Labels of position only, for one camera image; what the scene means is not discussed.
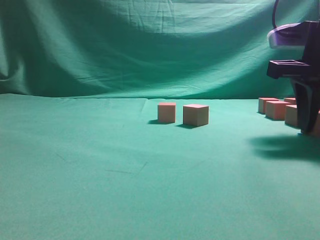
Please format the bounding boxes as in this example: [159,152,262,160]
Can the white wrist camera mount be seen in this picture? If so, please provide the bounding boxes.
[267,23,308,49]

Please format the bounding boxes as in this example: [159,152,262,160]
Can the green cloth backdrop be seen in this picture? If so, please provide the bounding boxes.
[0,0,320,100]

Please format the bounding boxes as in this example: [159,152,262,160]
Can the black camera cable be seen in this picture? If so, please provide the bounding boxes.
[271,0,282,29]

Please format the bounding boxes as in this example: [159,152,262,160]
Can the pink cube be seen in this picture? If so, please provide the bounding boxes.
[157,102,176,123]
[182,104,210,127]

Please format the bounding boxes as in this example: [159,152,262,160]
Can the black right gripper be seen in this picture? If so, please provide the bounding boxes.
[266,21,320,134]

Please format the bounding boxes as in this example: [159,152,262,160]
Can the pink cube column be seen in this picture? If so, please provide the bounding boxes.
[301,111,320,138]
[258,97,279,114]
[284,97,297,105]
[265,100,291,121]
[284,104,298,127]

